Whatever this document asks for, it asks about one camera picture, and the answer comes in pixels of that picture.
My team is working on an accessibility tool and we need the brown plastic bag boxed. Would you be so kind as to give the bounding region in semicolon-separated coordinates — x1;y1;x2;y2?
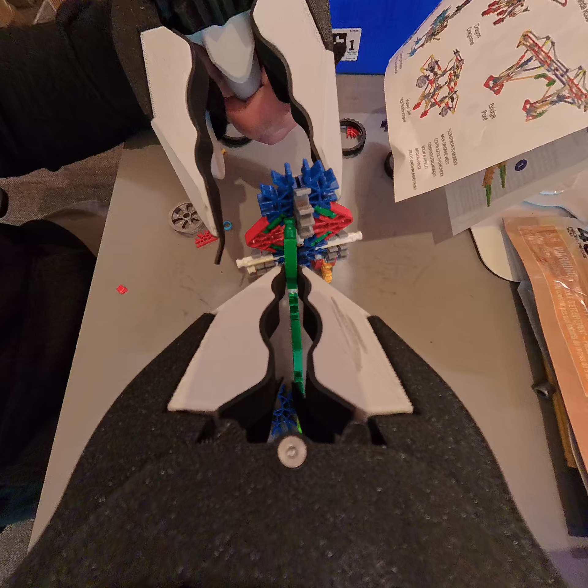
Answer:
503;216;588;478

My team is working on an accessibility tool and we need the person's left forearm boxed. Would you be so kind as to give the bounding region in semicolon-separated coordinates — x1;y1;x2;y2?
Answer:
0;0;154;177

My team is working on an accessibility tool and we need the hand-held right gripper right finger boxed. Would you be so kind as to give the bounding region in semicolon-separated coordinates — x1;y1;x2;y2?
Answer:
300;266;413;419

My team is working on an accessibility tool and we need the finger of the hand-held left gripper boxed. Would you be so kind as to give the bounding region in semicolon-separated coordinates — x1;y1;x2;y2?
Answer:
139;26;227;266
250;0;345;200

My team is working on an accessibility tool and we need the white foam board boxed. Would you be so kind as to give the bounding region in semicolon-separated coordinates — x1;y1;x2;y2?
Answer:
469;190;579;282

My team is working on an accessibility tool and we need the blue plastic bin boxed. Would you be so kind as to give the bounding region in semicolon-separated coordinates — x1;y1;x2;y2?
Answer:
331;0;442;74

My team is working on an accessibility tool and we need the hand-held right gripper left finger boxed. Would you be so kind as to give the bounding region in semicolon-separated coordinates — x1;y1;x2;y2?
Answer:
168;266;285;413

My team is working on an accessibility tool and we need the colourful construction toy model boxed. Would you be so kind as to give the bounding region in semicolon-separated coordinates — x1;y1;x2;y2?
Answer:
236;161;364;283

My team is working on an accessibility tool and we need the grey spoked pulley wheel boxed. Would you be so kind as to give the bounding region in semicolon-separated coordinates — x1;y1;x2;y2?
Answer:
169;201;205;236

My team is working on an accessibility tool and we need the person's left hand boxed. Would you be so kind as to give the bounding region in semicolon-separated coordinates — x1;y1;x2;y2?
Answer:
223;76;301;145

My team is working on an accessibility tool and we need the white instruction booklet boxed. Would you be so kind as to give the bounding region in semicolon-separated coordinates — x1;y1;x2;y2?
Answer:
446;133;588;236

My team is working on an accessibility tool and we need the toy models instruction sheet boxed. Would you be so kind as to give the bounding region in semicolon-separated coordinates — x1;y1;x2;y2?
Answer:
385;0;588;203

